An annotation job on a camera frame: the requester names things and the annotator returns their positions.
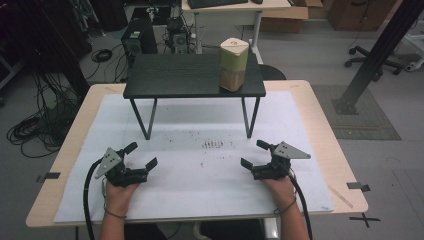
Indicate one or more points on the black computer tower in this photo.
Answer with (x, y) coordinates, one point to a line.
(138, 40)

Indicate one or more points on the person's dark pants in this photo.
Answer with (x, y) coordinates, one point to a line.
(233, 230)

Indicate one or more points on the black office chair base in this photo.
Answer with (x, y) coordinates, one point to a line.
(370, 60)

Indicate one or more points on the white desk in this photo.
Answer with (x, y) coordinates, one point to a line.
(213, 13)

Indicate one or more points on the white table mat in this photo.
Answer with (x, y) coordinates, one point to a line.
(186, 196)

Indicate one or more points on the open-frame computer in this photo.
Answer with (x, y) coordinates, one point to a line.
(178, 36)

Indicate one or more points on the brown cabinet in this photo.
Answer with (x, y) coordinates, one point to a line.
(360, 15)

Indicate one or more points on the brown cardboard box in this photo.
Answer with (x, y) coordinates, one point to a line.
(286, 16)

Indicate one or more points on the triangular beige and green box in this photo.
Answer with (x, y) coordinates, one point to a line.
(234, 63)

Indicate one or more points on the black wooden shelf riser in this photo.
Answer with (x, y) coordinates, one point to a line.
(180, 75)

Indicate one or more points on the dark round stool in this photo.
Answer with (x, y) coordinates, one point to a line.
(271, 72)

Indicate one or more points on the black metal stand post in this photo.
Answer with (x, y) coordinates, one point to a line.
(380, 53)

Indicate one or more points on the black tape strip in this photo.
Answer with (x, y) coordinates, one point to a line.
(357, 186)

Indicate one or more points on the thin wrist band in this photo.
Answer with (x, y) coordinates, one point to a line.
(115, 214)
(286, 208)

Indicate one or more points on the grey floor mat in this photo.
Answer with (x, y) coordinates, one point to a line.
(363, 123)

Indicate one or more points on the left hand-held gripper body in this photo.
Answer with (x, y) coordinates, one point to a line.
(118, 171)

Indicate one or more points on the person's left hand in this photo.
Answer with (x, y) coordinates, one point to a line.
(118, 198)

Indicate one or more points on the person's right hand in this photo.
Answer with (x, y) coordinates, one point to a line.
(280, 193)

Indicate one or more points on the black keyboard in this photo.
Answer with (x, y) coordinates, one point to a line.
(216, 2)

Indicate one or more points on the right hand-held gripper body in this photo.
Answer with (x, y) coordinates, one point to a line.
(278, 163)

